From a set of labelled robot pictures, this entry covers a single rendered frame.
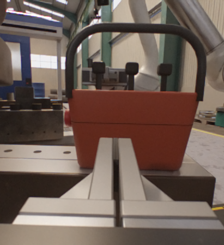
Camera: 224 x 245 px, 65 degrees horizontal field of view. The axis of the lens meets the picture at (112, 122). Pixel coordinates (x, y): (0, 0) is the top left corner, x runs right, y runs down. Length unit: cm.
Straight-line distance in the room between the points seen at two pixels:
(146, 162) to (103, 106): 11
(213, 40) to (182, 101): 66
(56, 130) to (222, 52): 108
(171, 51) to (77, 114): 938
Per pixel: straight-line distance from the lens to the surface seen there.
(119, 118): 25
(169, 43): 960
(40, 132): 135
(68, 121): 31
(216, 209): 96
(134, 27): 26
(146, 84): 68
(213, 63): 89
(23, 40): 568
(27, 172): 30
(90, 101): 25
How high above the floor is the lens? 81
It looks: 9 degrees down
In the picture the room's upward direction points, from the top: 2 degrees clockwise
